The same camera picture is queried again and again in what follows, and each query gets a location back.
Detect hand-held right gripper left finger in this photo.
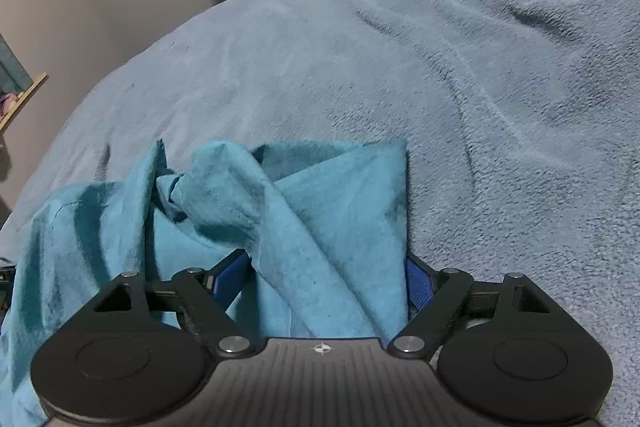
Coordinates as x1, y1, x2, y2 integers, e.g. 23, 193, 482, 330
90, 252, 256, 360

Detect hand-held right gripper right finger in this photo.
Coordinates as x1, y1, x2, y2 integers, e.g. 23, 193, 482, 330
390, 257, 551, 359

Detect blue zip jacket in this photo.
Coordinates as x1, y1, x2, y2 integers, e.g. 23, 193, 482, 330
0, 138, 410, 427

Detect light blue fleece blanket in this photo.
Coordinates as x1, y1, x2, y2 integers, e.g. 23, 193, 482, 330
0, 0, 640, 427

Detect wooden window sill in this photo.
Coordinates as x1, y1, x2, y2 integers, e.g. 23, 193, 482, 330
0, 73, 49, 134

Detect teal curtain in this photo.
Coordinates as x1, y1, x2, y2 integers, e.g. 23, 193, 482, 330
0, 34, 34, 98

